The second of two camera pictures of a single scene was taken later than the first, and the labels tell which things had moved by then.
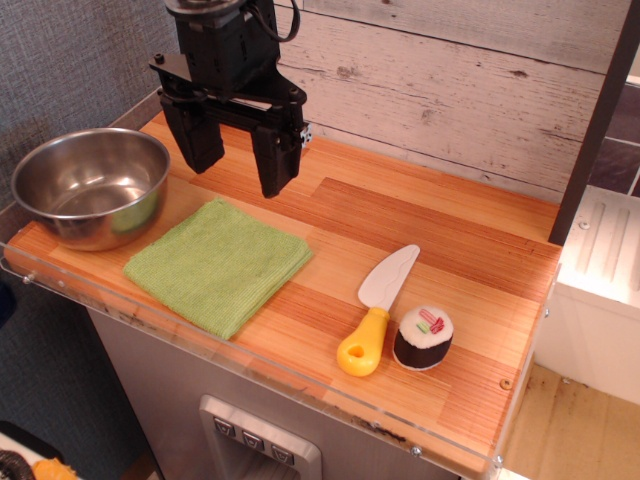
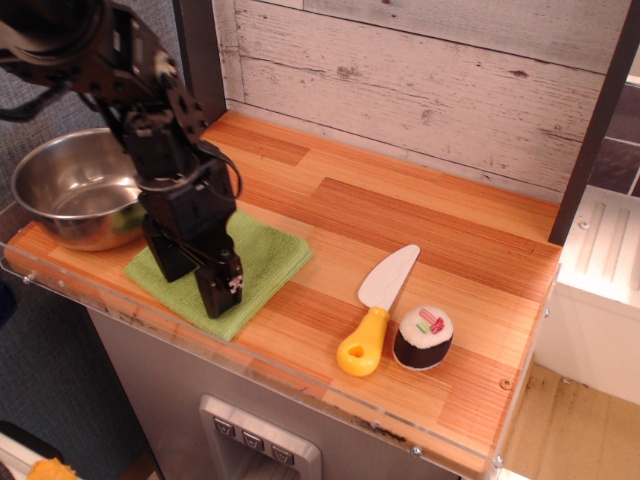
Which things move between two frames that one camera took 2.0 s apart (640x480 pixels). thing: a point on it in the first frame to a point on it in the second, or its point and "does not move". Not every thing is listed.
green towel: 216,265 does not move
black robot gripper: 228,60 to 188,195
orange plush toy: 53,469 does not move
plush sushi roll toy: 423,338 does not move
